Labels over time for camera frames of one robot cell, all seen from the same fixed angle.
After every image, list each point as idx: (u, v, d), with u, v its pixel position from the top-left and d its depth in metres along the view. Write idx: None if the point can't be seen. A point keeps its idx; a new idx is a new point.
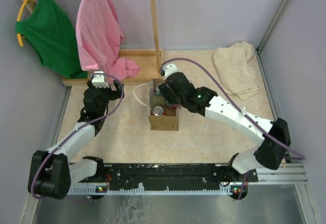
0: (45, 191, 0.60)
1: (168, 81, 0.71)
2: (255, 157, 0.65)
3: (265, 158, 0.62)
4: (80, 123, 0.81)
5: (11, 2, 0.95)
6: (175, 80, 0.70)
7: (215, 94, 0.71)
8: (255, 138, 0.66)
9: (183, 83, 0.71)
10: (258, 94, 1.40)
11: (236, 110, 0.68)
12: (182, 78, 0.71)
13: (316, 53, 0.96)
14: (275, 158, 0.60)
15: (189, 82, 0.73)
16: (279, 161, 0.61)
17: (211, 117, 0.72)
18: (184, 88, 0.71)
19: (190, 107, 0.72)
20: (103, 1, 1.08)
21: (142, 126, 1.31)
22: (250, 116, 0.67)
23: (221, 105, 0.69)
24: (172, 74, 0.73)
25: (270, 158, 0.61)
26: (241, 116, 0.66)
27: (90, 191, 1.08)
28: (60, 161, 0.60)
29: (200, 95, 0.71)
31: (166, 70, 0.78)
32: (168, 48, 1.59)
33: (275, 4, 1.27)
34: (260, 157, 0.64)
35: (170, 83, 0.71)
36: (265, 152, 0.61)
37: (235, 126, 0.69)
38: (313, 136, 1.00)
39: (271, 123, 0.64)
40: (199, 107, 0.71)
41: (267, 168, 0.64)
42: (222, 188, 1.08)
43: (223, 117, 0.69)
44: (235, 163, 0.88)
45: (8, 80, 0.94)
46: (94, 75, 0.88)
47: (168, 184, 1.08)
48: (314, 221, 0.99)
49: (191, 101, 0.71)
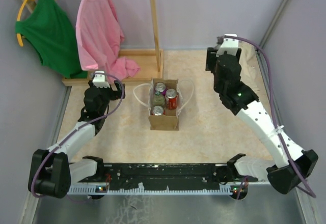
0: (46, 190, 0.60)
1: (220, 65, 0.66)
2: (268, 174, 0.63)
3: (277, 179, 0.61)
4: (80, 123, 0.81)
5: (11, 2, 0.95)
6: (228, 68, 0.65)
7: (256, 99, 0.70)
8: (278, 159, 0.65)
9: (234, 76, 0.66)
10: (258, 94, 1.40)
11: (272, 126, 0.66)
12: (237, 69, 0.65)
13: (316, 53, 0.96)
14: (287, 186, 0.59)
15: (239, 76, 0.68)
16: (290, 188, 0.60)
17: (243, 119, 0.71)
18: (232, 80, 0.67)
19: (226, 101, 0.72)
20: (103, 1, 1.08)
21: (142, 126, 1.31)
22: (283, 137, 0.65)
23: (258, 112, 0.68)
24: (228, 59, 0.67)
25: (282, 184, 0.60)
26: (274, 134, 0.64)
27: (90, 191, 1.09)
28: (60, 160, 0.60)
29: (241, 93, 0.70)
31: (227, 41, 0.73)
32: (168, 48, 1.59)
33: (274, 4, 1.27)
34: (272, 176, 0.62)
35: (220, 68, 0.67)
36: (281, 175, 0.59)
37: (264, 138, 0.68)
38: (313, 136, 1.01)
39: (301, 152, 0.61)
40: (235, 105, 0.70)
41: (274, 188, 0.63)
42: (221, 188, 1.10)
43: (257, 127, 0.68)
44: (238, 163, 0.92)
45: (8, 80, 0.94)
46: (95, 75, 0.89)
47: (169, 183, 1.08)
48: (314, 221, 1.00)
49: (230, 96, 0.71)
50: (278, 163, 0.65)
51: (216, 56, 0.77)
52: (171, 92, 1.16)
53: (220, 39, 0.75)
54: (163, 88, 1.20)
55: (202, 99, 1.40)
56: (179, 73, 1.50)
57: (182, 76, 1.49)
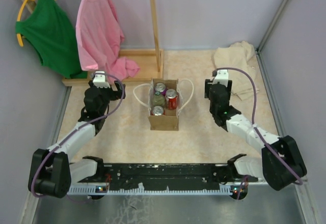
0: (46, 190, 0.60)
1: (212, 91, 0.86)
2: (264, 173, 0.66)
3: (269, 173, 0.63)
4: (80, 122, 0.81)
5: (11, 2, 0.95)
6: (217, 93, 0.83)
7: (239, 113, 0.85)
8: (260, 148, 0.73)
9: (222, 99, 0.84)
10: (258, 94, 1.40)
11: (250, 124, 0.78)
12: (224, 94, 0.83)
13: (316, 53, 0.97)
14: (276, 175, 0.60)
15: (227, 100, 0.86)
16: (284, 181, 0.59)
17: (231, 131, 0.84)
18: (221, 103, 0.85)
19: (217, 119, 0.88)
20: (103, 1, 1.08)
21: (142, 126, 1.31)
22: (261, 131, 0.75)
23: (240, 120, 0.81)
24: (218, 86, 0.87)
25: (273, 174, 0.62)
26: (251, 129, 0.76)
27: (90, 191, 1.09)
28: (60, 160, 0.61)
29: (226, 112, 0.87)
31: (219, 74, 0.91)
32: (168, 48, 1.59)
33: (274, 4, 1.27)
34: (266, 174, 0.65)
35: (212, 93, 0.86)
36: (266, 164, 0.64)
37: (246, 137, 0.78)
38: (313, 136, 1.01)
39: (277, 138, 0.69)
40: (222, 123, 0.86)
41: (274, 188, 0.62)
42: (221, 188, 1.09)
43: (239, 130, 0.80)
44: (238, 162, 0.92)
45: (8, 80, 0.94)
46: (96, 74, 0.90)
47: (169, 183, 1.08)
48: (314, 221, 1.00)
49: (218, 115, 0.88)
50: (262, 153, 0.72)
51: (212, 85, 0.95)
52: (171, 92, 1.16)
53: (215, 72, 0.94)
54: (163, 88, 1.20)
55: (202, 99, 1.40)
56: (179, 73, 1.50)
57: (182, 76, 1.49)
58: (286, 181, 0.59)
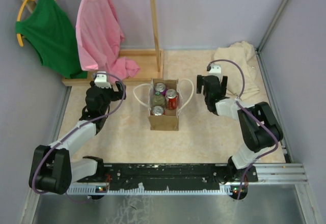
0: (46, 186, 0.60)
1: (205, 81, 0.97)
2: (244, 139, 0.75)
3: (246, 135, 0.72)
4: (81, 121, 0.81)
5: (12, 2, 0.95)
6: (209, 83, 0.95)
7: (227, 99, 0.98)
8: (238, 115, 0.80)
9: (214, 87, 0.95)
10: (259, 94, 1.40)
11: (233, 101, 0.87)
12: (216, 83, 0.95)
13: (316, 54, 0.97)
14: (250, 133, 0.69)
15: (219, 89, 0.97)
16: (257, 138, 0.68)
17: (220, 113, 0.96)
18: (213, 91, 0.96)
19: (209, 106, 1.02)
20: (102, 1, 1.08)
21: (142, 126, 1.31)
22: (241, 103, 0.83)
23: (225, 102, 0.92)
24: (211, 77, 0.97)
25: (249, 135, 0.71)
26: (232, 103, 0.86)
27: (90, 191, 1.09)
28: (62, 156, 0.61)
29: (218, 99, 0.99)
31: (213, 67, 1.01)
32: (168, 48, 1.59)
33: (274, 4, 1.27)
34: (245, 137, 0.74)
35: (205, 83, 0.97)
36: (243, 127, 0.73)
37: (231, 113, 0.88)
38: (313, 136, 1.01)
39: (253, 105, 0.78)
40: (214, 109, 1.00)
41: (251, 148, 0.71)
42: (222, 188, 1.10)
43: (225, 108, 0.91)
44: (235, 156, 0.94)
45: (8, 80, 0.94)
46: (97, 75, 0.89)
47: (169, 183, 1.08)
48: (314, 221, 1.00)
49: (211, 103, 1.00)
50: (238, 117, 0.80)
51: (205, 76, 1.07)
52: (171, 92, 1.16)
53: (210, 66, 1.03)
54: (163, 88, 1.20)
55: (202, 99, 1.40)
56: (179, 73, 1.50)
57: (182, 76, 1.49)
58: (258, 138, 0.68)
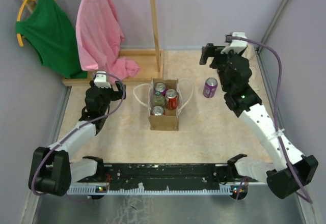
0: (46, 187, 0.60)
1: (232, 68, 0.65)
2: (267, 177, 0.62)
3: (276, 183, 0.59)
4: (81, 122, 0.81)
5: (12, 2, 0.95)
6: (239, 73, 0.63)
7: (259, 102, 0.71)
8: (277, 162, 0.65)
9: (244, 80, 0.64)
10: (259, 93, 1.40)
11: (273, 129, 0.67)
12: (247, 74, 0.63)
13: (316, 54, 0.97)
14: (286, 189, 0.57)
15: (248, 82, 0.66)
16: (289, 192, 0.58)
17: (244, 121, 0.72)
18: (240, 84, 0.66)
19: (229, 102, 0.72)
20: (102, 1, 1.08)
21: (142, 126, 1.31)
22: (284, 140, 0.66)
23: (260, 115, 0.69)
24: (240, 62, 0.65)
25: (281, 190, 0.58)
26: (275, 136, 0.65)
27: (90, 191, 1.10)
28: (61, 158, 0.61)
29: (244, 96, 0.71)
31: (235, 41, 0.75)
32: (168, 48, 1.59)
33: (275, 4, 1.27)
34: (271, 179, 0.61)
35: (232, 72, 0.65)
36: (280, 179, 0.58)
37: (264, 139, 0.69)
38: (313, 136, 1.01)
39: (300, 156, 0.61)
40: (236, 108, 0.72)
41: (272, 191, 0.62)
42: (221, 188, 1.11)
43: (258, 130, 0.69)
44: (238, 163, 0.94)
45: (8, 81, 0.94)
46: (97, 75, 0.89)
47: (169, 183, 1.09)
48: (314, 221, 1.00)
49: (233, 98, 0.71)
50: (277, 166, 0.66)
51: (220, 52, 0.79)
52: (171, 92, 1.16)
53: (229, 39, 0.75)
54: (162, 88, 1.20)
55: (202, 99, 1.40)
56: (179, 73, 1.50)
57: (182, 76, 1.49)
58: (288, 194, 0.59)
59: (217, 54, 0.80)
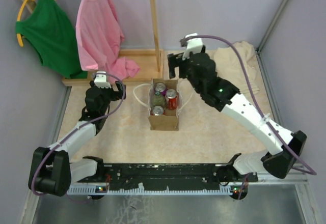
0: (46, 188, 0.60)
1: (195, 65, 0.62)
2: (264, 163, 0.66)
3: (274, 166, 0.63)
4: (81, 122, 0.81)
5: (12, 3, 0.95)
6: (204, 67, 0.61)
7: (237, 91, 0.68)
8: (272, 146, 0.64)
9: (211, 73, 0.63)
10: (259, 94, 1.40)
11: (259, 115, 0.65)
12: (212, 65, 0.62)
13: (316, 54, 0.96)
14: (286, 169, 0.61)
15: (215, 72, 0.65)
16: (288, 171, 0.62)
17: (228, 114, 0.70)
18: (210, 77, 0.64)
19: (209, 100, 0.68)
20: (102, 1, 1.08)
21: (142, 126, 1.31)
22: (272, 123, 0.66)
23: (242, 105, 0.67)
24: (201, 57, 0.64)
25: (280, 170, 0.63)
26: (264, 122, 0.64)
27: (90, 191, 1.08)
28: (61, 158, 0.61)
29: (221, 89, 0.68)
31: (191, 42, 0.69)
32: (168, 48, 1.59)
33: (274, 4, 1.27)
34: (268, 164, 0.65)
35: (196, 68, 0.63)
36: (278, 162, 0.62)
37: (252, 129, 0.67)
38: (313, 136, 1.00)
39: (291, 135, 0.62)
40: (217, 102, 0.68)
41: (272, 174, 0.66)
42: (222, 188, 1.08)
43: (245, 120, 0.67)
44: (237, 163, 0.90)
45: (8, 81, 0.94)
46: (97, 75, 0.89)
47: (168, 183, 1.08)
48: (314, 221, 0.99)
49: (212, 94, 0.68)
50: (272, 150, 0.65)
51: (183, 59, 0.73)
52: (171, 92, 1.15)
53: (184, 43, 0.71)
54: (162, 88, 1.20)
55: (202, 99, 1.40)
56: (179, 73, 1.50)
57: None
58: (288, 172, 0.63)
59: (181, 61, 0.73)
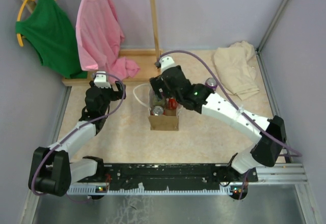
0: (46, 188, 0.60)
1: (165, 77, 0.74)
2: (252, 154, 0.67)
3: (261, 154, 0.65)
4: (81, 122, 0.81)
5: (12, 2, 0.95)
6: (172, 76, 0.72)
7: (212, 92, 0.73)
8: (252, 135, 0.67)
9: (180, 79, 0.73)
10: (259, 94, 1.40)
11: (234, 108, 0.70)
12: (179, 74, 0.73)
13: (316, 54, 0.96)
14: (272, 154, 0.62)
15: (186, 79, 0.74)
16: (274, 156, 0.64)
17: (209, 114, 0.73)
18: (181, 84, 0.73)
19: (187, 104, 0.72)
20: (103, 1, 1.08)
21: (142, 126, 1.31)
22: (248, 113, 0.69)
23: (218, 102, 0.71)
24: (170, 70, 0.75)
25: (267, 157, 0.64)
26: (239, 114, 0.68)
27: (90, 191, 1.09)
28: (61, 158, 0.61)
29: (197, 92, 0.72)
31: (163, 62, 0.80)
32: (168, 48, 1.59)
33: (274, 4, 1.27)
34: (256, 154, 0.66)
35: (167, 80, 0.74)
36: (262, 149, 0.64)
37: (232, 122, 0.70)
38: (313, 136, 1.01)
39: (268, 120, 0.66)
40: (195, 105, 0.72)
41: (262, 164, 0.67)
42: (222, 188, 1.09)
43: (221, 115, 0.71)
44: (235, 163, 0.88)
45: (8, 81, 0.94)
46: (97, 75, 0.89)
47: (168, 183, 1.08)
48: (314, 221, 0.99)
49: (188, 98, 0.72)
50: (254, 140, 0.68)
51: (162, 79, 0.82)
52: None
53: (159, 63, 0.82)
54: None
55: None
56: None
57: None
58: (275, 158, 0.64)
59: (160, 83, 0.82)
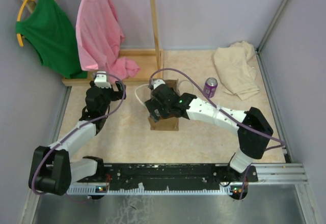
0: (46, 187, 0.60)
1: (154, 93, 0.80)
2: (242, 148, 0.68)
3: (247, 146, 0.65)
4: (81, 121, 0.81)
5: (12, 2, 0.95)
6: (158, 90, 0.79)
7: (195, 98, 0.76)
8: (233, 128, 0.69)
9: (166, 93, 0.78)
10: (259, 94, 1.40)
11: (213, 107, 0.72)
12: (164, 88, 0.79)
13: (316, 54, 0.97)
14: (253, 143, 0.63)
15: (172, 92, 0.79)
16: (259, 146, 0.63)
17: (195, 118, 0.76)
18: (167, 96, 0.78)
19: (174, 112, 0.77)
20: (102, 1, 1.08)
21: (142, 126, 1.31)
22: (226, 110, 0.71)
23: (199, 105, 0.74)
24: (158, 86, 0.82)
25: (251, 147, 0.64)
26: (217, 112, 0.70)
27: (90, 191, 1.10)
28: (61, 157, 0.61)
29: (182, 100, 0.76)
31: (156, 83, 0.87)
32: (168, 48, 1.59)
33: (274, 4, 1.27)
34: (244, 148, 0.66)
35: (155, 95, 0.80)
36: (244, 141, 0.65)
37: (214, 121, 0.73)
38: (313, 136, 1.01)
39: (245, 113, 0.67)
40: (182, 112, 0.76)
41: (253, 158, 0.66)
42: (222, 188, 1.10)
43: (204, 116, 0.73)
44: (233, 163, 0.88)
45: (8, 80, 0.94)
46: (97, 75, 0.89)
47: (168, 183, 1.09)
48: (314, 221, 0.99)
49: (175, 107, 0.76)
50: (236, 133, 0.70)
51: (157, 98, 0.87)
52: None
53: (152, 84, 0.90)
54: None
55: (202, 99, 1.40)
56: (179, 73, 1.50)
57: (182, 76, 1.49)
58: (262, 149, 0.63)
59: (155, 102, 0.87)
